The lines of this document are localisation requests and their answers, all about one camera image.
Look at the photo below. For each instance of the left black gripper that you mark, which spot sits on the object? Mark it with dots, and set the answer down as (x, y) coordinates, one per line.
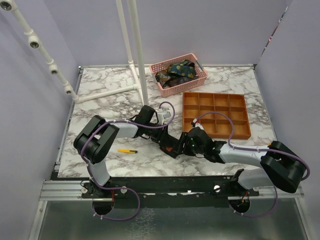
(162, 131)

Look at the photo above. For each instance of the white pvc pipe frame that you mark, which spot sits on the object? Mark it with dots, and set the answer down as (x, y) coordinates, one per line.
(85, 50)

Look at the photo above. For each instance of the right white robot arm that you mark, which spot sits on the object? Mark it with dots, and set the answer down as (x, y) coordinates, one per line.
(275, 165)

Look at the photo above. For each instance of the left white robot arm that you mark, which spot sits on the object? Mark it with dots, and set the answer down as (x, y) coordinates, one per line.
(97, 137)

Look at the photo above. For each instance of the pink perforated plastic basket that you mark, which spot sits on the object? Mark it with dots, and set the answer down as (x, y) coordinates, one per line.
(162, 66)

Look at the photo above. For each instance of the blue yellow floral tie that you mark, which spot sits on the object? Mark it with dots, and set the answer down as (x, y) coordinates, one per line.
(184, 68)

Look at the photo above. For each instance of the black metal base rail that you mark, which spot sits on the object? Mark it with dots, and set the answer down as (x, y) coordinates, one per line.
(165, 192)

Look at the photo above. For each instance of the black orange floral tie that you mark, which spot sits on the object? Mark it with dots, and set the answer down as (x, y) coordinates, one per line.
(171, 145)

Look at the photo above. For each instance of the dark orange patterned tie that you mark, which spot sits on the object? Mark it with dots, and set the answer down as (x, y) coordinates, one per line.
(167, 80)

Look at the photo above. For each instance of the brown compartment tray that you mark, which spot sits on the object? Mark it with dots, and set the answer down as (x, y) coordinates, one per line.
(215, 111)

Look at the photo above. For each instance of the yellow utility knife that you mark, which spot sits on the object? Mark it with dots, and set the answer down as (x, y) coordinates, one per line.
(128, 151)

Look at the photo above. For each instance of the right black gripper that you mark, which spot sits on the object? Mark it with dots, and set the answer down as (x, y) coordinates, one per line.
(186, 150)

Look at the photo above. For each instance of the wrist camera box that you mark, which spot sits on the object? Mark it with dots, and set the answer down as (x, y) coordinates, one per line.
(164, 115)
(196, 124)

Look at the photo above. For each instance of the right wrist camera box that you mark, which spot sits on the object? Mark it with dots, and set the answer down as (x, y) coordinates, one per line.
(196, 124)

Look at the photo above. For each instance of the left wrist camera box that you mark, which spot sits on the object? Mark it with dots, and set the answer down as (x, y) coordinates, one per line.
(164, 115)

